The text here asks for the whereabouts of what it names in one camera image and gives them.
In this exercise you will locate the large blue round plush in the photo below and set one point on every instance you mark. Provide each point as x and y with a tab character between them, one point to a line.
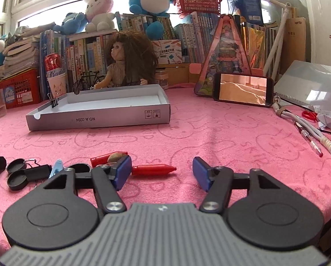
148	0

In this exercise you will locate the red scissors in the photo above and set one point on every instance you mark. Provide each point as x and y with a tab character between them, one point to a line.
308	115

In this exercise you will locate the white cat-print paper cup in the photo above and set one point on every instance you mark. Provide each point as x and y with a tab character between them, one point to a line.
57	87

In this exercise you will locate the grey cardboard box tray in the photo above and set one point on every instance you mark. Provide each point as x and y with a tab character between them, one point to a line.
99	117

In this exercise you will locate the pink triangular toy package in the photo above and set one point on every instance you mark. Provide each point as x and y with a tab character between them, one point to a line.
226	52

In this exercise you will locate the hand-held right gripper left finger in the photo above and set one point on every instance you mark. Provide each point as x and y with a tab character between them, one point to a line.
124	171

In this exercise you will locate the grey folded paper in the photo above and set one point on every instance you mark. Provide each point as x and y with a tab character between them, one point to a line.
327	119

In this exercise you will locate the light blue clip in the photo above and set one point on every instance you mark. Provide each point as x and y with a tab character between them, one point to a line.
56	167

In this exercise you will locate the brown kraft board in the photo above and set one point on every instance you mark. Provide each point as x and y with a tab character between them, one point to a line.
294	44

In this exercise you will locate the stack of worn books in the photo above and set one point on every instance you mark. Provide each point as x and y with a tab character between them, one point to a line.
18	52

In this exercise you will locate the yellow wooden box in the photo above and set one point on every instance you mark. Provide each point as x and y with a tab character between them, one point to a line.
176	73

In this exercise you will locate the grey folder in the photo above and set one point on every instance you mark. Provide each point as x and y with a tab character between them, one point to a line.
315	83

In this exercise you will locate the white stationery-print box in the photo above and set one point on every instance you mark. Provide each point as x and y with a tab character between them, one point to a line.
168	51

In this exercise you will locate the brown-haired doll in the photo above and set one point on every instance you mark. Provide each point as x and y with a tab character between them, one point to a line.
132	58

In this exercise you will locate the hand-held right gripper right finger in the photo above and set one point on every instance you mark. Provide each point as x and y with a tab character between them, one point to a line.
201	176

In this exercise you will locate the red plastic crate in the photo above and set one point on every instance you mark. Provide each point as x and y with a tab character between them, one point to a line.
21	88

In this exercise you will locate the white plastic pipes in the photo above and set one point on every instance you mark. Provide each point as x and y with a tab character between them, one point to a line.
276	41

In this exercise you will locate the row of glossy thin books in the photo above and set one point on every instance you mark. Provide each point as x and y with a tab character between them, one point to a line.
254	41

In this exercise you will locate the red pen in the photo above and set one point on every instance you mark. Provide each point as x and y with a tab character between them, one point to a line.
311	142

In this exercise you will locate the row of upright books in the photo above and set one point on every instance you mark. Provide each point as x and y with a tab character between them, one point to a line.
82	52

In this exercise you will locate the small blue bear plush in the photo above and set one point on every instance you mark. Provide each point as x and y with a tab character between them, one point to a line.
71	22

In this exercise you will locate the red crayon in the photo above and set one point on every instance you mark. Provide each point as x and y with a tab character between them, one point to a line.
99	160
154	169

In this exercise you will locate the black round cap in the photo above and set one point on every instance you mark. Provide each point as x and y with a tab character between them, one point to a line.
81	167
17	181
15	166

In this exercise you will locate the red plastic basket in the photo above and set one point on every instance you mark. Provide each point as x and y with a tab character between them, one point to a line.
196	4

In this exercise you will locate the brown pebble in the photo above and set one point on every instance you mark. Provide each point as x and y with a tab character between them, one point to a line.
115	157

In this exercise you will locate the small glass jar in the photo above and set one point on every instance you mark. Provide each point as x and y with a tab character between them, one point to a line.
162	80

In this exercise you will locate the pink printed tablecloth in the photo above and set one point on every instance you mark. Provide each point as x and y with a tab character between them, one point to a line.
210	133

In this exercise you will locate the black smartphone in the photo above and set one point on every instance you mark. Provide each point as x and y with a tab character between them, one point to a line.
243	88

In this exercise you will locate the tall blue carton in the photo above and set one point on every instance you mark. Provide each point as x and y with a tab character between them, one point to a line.
248	2

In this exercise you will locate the red drink can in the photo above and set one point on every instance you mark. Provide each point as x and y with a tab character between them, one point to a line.
53	63

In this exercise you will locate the black binder clip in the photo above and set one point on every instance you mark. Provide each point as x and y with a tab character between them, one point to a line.
54	103

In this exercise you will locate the black miniature bicycle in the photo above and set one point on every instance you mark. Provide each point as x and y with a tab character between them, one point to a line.
76	87

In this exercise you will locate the pink rabbit plush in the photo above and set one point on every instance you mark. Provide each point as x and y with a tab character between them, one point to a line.
99	5

